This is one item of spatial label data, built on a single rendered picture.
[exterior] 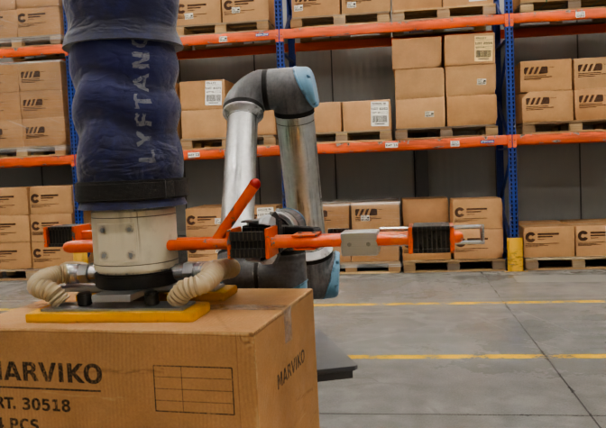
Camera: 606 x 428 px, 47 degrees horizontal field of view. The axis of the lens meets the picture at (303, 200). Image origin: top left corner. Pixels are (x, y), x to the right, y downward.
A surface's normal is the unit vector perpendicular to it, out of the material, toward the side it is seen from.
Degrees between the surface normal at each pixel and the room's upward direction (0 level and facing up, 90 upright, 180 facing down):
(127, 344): 90
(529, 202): 90
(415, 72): 87
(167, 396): 90
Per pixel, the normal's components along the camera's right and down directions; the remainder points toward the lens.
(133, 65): 0.32, 0.32
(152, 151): 0.65, -0.18
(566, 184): -0.14, 0.06
